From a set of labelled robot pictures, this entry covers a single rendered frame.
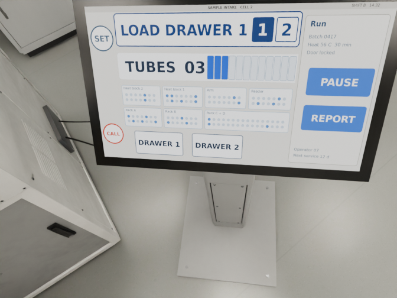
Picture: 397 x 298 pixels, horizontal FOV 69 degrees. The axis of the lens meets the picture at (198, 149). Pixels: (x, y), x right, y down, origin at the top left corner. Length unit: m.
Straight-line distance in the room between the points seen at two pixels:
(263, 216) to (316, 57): 1.09
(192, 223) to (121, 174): 0.51
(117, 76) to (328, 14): 0.35
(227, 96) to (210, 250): 1.05
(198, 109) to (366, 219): 1.28
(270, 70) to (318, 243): 1.17
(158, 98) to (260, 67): 0.18
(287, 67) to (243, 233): 1.07
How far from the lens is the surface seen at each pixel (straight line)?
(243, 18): 0.49
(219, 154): 0.54
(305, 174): 0.56
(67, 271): 1.57
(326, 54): 0.51
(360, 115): 0.55
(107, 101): 0.56
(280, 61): 0.50
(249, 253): 1.45
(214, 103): 0.51
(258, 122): 0.51
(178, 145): 0.54
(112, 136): 0.58
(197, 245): 1.46
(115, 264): 1.58
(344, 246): 1.59
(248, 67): 0.50
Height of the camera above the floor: 1.47
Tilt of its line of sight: 61 degrees down
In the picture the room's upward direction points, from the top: 11 degrees counter-clockwise
